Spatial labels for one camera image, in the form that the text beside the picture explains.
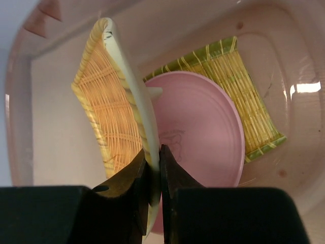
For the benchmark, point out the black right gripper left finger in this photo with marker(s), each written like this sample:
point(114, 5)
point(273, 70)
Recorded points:
point(116, 211)

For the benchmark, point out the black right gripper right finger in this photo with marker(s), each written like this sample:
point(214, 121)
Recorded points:
point(193, 213)

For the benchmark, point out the pink round plate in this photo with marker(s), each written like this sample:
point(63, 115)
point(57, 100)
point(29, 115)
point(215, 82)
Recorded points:
point(201, 126)

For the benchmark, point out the orange woven fan-shaped plate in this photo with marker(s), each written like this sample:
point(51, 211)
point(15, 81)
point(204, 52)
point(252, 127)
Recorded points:
point(119, 107)

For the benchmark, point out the pink translucent plastic bin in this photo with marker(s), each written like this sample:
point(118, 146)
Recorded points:
point(50, 141)

